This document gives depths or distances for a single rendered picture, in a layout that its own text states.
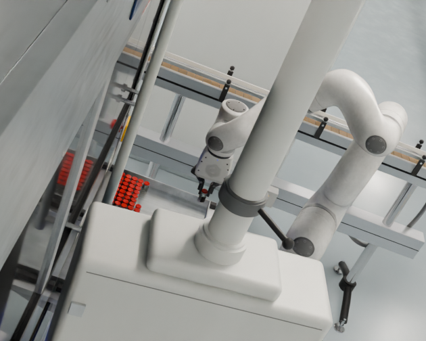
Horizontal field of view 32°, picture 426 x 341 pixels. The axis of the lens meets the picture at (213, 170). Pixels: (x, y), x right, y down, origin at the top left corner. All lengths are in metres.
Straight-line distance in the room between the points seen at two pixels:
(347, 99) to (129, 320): 0.87
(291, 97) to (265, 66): 2.70
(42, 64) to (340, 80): 1.32
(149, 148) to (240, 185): 2.25
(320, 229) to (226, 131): 0.39
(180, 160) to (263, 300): 2.16
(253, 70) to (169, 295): 2.63
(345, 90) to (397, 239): 1.84
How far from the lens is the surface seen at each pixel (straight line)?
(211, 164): 2.23
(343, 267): 4.07
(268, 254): 1.46
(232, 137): 2.05
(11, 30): 0.79
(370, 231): 3.70
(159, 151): 3.52
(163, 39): 1.56
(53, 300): 2.19
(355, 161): 2.06
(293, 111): 1.21
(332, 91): 1.99
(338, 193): 2.10
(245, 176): 1.28
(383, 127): 1.93
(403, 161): 3.45
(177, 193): 2.66
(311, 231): 2.12
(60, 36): 0.81
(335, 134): 3.36
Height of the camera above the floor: 2.48
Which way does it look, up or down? 34 degrees down
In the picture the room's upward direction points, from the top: 24 degrees clockwise
